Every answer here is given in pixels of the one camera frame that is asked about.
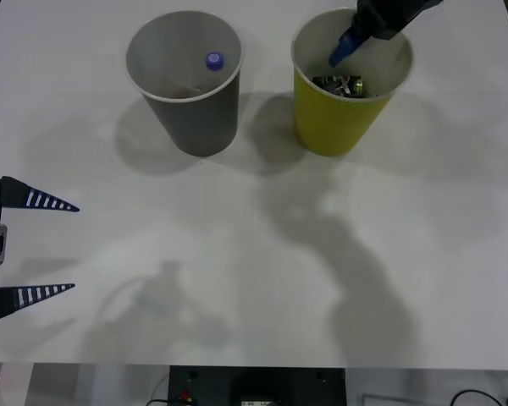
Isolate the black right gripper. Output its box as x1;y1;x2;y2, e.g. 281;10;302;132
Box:
328;0;425;68

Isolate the dark printed drink can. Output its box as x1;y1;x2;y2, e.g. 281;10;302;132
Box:
312;74;368;100

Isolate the yellow-green plastic waste bin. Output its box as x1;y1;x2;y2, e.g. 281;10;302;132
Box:
290;8;414;158

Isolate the clear bottle with blue cap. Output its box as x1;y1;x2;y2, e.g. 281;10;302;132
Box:
171;52;226;101

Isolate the grey plastic waste bin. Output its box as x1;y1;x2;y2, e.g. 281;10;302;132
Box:
124;11;243;158

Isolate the black robot torso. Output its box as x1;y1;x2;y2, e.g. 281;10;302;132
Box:
167;365;347;406

